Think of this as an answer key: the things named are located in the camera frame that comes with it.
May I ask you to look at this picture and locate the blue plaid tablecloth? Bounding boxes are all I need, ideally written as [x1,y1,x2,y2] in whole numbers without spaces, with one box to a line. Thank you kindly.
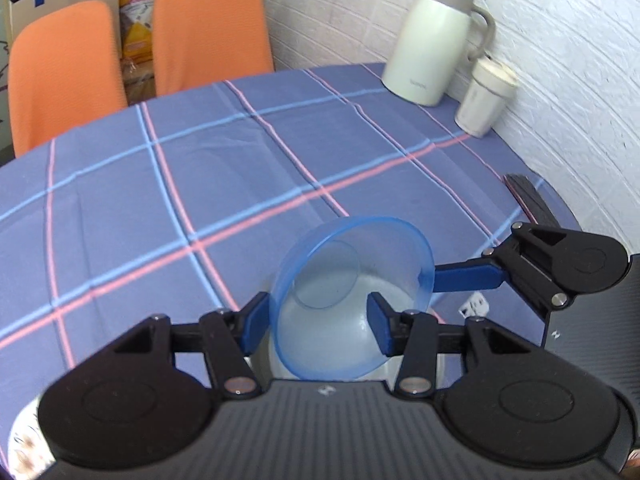
[0,62,583,480]

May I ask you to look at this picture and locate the white tumbler cup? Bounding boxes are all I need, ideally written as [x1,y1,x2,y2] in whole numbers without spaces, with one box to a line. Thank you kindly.
[454,56,519,138]

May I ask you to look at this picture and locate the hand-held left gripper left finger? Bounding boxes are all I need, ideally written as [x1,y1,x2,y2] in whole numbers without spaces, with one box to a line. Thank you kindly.
[112,291,271,401]

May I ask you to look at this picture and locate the orange chair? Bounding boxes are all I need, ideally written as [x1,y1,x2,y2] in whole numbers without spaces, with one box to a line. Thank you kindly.
[152,0,275,97]
[8,1,128,158]

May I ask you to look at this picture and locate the large white floral plate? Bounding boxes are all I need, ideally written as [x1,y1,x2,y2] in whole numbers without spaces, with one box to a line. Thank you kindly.
[7,392,56,478]

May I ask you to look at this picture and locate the yellow snack bag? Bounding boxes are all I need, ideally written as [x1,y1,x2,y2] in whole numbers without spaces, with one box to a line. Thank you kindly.
[118,0,166,63]

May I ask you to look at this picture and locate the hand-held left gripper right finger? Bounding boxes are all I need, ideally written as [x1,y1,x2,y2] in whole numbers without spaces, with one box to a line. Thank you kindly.
[366,292,531,401]

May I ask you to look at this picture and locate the clear blue plastic bowl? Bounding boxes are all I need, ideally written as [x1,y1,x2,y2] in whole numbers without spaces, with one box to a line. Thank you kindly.
[270,216,436,380]

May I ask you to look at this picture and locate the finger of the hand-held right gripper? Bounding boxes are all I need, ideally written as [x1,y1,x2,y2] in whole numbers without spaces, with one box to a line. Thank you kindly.
[432,221,573,311]

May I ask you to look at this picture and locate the pale green thermos jug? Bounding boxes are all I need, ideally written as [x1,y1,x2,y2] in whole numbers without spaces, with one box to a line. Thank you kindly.
[381,0,497,107]

